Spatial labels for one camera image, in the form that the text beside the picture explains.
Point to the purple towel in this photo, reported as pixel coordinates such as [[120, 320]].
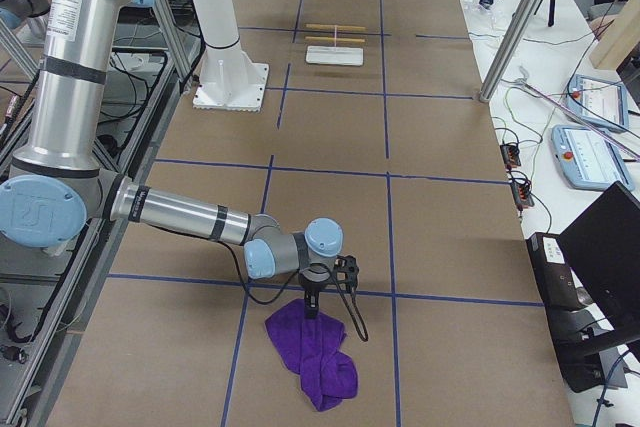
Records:
[[311, 348]]

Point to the wooden board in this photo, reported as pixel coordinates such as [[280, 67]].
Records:
[[617, 42]]

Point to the aluminium frame post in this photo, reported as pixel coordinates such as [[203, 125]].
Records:
[[514, 34]]

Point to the teach pendant far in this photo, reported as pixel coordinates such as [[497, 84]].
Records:
[[599, 102]]

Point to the teach pendant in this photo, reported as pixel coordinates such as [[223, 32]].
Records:
[[599, 102], [587, 160]]

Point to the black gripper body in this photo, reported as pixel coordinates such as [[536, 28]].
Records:
[[310, 290]]

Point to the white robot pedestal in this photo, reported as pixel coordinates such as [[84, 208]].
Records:
[[228, 78]]

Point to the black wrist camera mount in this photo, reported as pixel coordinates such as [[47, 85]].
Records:
[[346, 271]]

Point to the white rack base tray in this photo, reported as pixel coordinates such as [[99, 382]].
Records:
[[341, 56]]

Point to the orange circuit board near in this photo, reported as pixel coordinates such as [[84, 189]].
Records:
[[521, 192]]

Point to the orange circuit board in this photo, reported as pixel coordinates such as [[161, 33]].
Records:
[[521, 192], [511, 155]]

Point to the wooden rack rod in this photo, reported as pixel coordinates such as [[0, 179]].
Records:
[[335, 27], [335, 40]]

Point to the black monitor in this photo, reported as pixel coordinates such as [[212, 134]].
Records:
[[602, 247]]

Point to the orange circuit board far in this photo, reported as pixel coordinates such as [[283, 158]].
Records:
[[511, 155]]

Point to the black computer box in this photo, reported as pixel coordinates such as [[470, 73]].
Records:
[[569, 320]]

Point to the wooden rack rod front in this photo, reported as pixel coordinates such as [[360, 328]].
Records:
[[335, 40]]

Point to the wooden rack rod back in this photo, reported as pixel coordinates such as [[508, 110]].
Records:
[[335, 27]]

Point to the black tripod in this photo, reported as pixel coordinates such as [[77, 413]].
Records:
[[551, 13]]

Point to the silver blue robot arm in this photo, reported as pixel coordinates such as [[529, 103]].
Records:
[[56, 184]]

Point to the teach pendant near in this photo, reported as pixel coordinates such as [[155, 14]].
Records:
[[587, 160]]

